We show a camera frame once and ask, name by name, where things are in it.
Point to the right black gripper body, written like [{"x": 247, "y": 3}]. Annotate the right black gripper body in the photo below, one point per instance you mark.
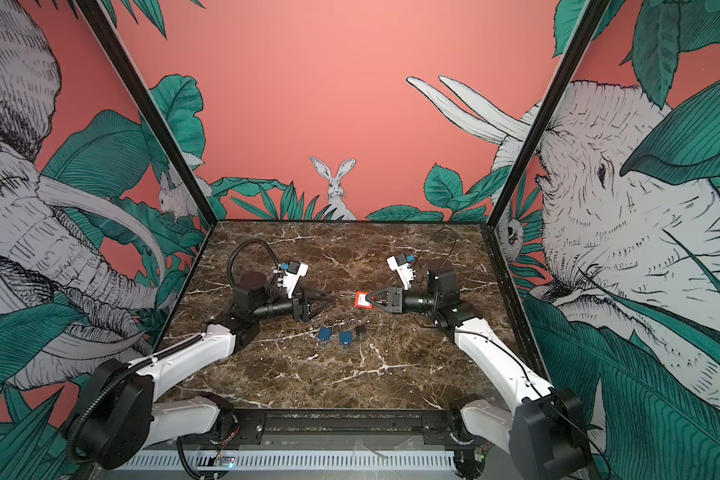
[{"x": 401, "y": 301}]

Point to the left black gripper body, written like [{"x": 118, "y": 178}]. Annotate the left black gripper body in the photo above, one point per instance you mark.
[{"x": 298, "y": 312}]

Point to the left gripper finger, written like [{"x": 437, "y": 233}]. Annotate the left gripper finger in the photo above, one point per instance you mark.
[
  {"x": 316, "y": 308},
  {"x": 316, "y": 295}
]

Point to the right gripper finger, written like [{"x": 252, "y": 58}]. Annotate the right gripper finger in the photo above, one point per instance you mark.
[
  {"x": 378, "y": 305},
  {"x": 382, "y": 293}
]

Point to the red padlock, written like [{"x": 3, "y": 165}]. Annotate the red padlock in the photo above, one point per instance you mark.
[{"x": 361, "y": 301}]

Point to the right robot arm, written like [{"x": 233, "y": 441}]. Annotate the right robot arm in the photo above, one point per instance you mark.
[{"x": 540, "y": 427}]

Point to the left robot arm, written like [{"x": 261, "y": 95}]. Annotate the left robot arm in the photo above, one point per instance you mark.
[{"x": 118, "y": 411}]

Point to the left blue padlock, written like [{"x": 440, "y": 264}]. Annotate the left blue padlock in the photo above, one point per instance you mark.
[{"x": 324, "y": 335}]

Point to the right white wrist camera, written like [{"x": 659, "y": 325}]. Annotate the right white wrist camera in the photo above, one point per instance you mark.
[{"x": 403, "y": 265}]

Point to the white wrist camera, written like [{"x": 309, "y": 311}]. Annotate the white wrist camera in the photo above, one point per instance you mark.
[
  {"x": 288, "y": 274},
  {"x": 403, "y": 265}
]

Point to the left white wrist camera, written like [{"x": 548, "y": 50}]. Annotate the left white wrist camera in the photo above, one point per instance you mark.
[{"x": 288, "y": 274}]

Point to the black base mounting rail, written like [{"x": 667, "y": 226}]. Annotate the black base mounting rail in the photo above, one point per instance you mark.
[{"x": 435, "y": 427}]

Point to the white slotted cable duct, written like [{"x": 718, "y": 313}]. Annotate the white slotted cable duct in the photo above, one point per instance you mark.
[{"x": 282, "y": 460}]

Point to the right black frame post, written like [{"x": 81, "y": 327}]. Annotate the right black frame post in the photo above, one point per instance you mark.
[{"x": 588, "y": 22}]

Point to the black frame post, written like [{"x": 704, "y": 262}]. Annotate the black frame post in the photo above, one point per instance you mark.
[
  {"x": 99, "y": 22},
  {"x": 588, "y": 22}
]

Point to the left black frame post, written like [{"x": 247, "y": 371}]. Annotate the left black frame post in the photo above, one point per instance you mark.
[{"x": 99, "y": 22}]

